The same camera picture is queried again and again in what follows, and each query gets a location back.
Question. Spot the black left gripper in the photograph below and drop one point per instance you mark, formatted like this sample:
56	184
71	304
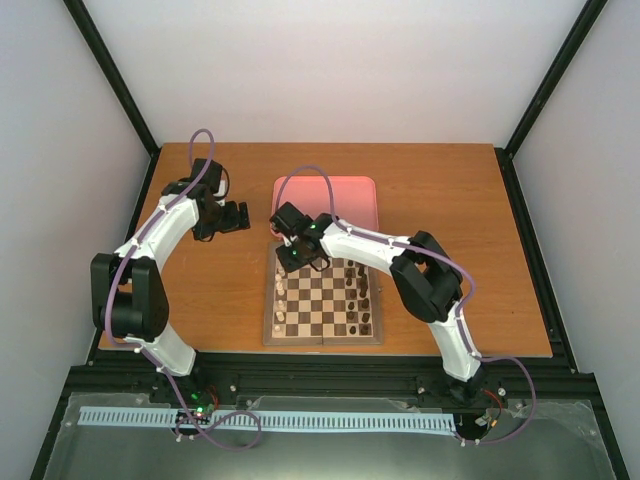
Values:
201	231

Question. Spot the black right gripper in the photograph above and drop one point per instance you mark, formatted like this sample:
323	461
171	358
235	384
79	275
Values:
287	263

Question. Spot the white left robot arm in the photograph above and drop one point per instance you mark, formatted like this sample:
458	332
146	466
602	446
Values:
129	302

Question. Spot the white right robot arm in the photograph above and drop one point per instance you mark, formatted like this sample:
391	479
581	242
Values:
428	282

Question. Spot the wooden chess board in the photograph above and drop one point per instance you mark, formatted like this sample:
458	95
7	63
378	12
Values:
317	306

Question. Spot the pink plastic tray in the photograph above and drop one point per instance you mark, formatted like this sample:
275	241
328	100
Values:
355	198

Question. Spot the black aluminium frame rail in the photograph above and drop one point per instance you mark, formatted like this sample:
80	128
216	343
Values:
418	381

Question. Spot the light blue slotted cable duct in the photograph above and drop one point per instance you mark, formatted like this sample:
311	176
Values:
272	421

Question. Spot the left black corner post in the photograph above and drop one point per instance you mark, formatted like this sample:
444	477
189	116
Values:
103	57

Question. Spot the black corner post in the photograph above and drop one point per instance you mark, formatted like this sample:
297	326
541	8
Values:
103	57
573	41

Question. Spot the right black corner post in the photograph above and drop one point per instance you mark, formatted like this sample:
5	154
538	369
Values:
573	41

